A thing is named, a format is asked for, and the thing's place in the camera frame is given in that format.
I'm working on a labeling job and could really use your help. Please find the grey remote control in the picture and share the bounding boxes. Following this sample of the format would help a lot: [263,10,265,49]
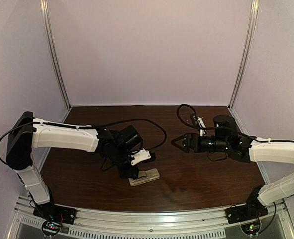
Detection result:
[128,168,160,187]

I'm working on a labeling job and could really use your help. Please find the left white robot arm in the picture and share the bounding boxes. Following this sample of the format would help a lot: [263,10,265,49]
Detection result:
[4,112,160,207]

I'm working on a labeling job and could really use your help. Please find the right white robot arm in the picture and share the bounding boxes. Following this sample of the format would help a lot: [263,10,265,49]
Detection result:
[171,114,294,211]

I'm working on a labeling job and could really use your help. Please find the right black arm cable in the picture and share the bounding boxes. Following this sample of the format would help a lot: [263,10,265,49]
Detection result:
[176,104,294,145]

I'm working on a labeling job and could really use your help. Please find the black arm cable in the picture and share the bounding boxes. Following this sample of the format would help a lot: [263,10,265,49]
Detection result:
[176,104,294,145]
[0,119,168,165]

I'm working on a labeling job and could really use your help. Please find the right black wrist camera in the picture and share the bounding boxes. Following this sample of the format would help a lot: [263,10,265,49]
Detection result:
[190,113,206,136]

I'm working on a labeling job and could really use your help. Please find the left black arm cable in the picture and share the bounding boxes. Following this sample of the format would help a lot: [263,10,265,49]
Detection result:
[0,119,168,165]

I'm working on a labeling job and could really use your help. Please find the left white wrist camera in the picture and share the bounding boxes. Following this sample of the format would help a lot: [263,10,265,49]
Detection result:
[130,149,151,166]

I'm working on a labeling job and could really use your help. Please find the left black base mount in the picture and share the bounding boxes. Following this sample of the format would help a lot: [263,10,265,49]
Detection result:
[33,203,77,237]

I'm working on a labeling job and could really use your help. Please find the front aluminium rail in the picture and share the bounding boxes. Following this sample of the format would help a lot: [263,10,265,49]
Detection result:
[8,194,293,239]

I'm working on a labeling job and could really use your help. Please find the right aluminium frame post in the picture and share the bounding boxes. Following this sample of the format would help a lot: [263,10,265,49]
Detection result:
[228,0,259,110]

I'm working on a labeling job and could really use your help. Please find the aluminium frame post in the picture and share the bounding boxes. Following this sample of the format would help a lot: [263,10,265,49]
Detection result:
[40,0,72,110]
[228,0,259,110]

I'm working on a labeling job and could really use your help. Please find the left aluminium frame post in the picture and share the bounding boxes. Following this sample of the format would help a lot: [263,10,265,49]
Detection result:
[40,0,72,110]

